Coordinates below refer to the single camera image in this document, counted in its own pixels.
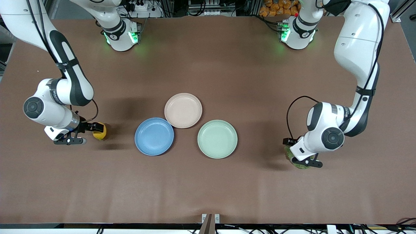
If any yellow lemon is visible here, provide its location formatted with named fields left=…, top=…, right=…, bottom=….
left=92, top=123, right=107, bottom=141

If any green lettuce leaf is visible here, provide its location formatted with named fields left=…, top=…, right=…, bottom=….
left=284, top=145, right=315, bottom=170

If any blue plate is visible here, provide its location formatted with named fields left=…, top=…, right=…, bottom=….
left=135, top=117, right=175, bottom=156

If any mint green plate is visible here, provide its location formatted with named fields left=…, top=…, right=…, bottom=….
left=197, top=120, right=238, bottom=159

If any beige plate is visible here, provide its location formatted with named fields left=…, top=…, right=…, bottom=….
left=164, top=93, right=203, bottom=129

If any brown table cover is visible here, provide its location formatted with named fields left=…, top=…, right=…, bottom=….
left=0, top=16, right=416, bottom=225

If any white power strip with plugs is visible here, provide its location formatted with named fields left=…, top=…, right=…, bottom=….
left=125, top=0, right=163, bottom=18

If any pile of orange packets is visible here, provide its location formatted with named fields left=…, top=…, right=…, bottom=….
left=259, top=0, right=301, bottom=17

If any silver bracket with brown post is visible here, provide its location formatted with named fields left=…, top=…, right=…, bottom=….
left=201, top=213, right=221, bottom=234

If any black base cable bundle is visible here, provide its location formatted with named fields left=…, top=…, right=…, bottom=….
left=254, top=15, right=284, bottom=33

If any black cable loop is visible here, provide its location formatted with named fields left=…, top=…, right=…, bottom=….
left=395, top=217, right=416, bottom=228

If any aluminium frame profile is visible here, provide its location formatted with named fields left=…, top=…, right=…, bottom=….
left=391, top=0, right=416, bottom=22

